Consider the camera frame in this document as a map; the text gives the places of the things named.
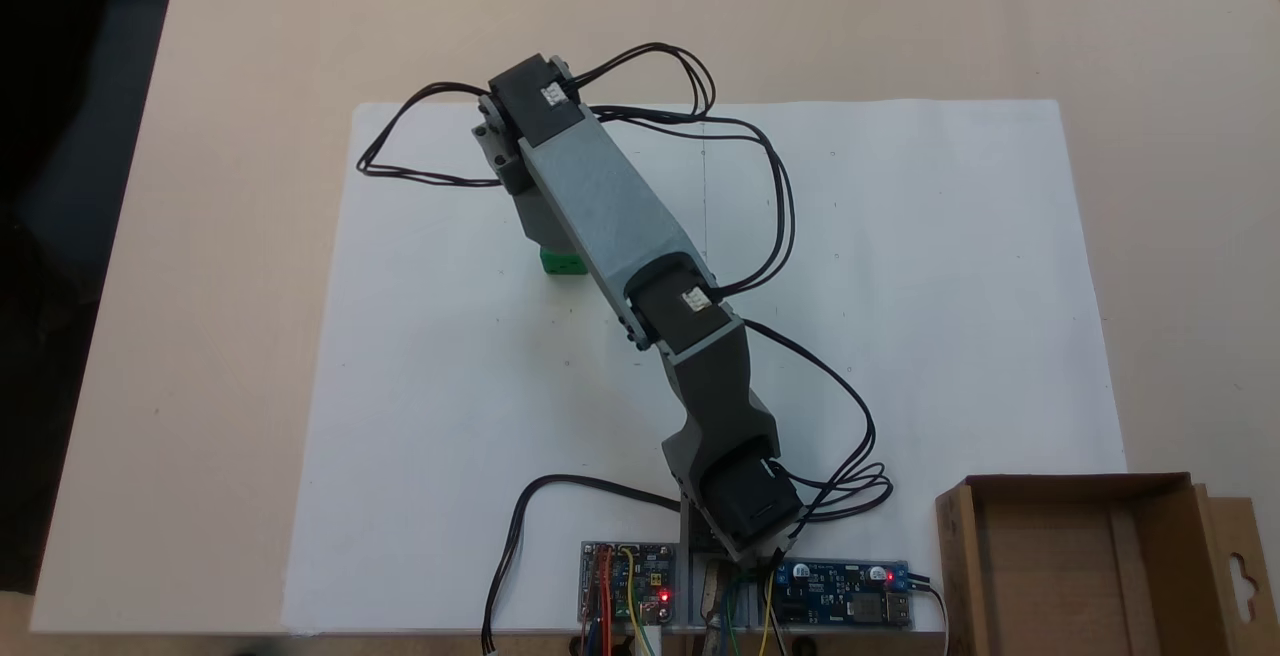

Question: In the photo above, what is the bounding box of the white paper sheet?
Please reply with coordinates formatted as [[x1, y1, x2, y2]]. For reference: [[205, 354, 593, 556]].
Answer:
[[280, 98, 1131, 635]]

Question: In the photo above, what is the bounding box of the green controller circuit board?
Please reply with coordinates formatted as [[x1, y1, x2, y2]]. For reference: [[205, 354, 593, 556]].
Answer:
[[578, 540, 678, 629]]

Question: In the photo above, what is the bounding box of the blue power circuit board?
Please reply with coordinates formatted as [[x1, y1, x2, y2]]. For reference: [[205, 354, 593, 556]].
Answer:
[[773, 559, 914, 630]]

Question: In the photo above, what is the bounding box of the brown cardboard box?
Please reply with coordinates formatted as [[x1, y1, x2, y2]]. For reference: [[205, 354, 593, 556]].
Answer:
[[934, 472, 1280, 656]]

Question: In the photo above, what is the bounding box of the black gripper motor cable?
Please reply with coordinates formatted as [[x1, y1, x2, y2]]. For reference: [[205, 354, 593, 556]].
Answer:
[[356, 82, 503, 188]]

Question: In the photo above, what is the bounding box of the black forearm motor cable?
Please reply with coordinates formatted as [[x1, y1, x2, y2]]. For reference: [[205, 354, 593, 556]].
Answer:
[[565, 42, 798, 299]]

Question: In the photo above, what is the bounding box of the black cable on table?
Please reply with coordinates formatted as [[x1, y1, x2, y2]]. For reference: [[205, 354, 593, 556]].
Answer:
[[482, 474, 683, 655]]

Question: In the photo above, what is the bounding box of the red jumper wire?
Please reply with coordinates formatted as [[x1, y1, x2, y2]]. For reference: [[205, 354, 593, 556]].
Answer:
[[594, 546, 615, 655]]

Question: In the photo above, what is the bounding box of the yellow jumper wire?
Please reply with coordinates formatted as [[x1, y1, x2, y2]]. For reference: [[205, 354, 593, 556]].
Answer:
[[618, 546, 646, 656]]

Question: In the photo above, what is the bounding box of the black shoulder motor cable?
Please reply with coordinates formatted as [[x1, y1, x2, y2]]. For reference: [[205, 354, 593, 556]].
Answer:
[[738, 319, 894, 529]]

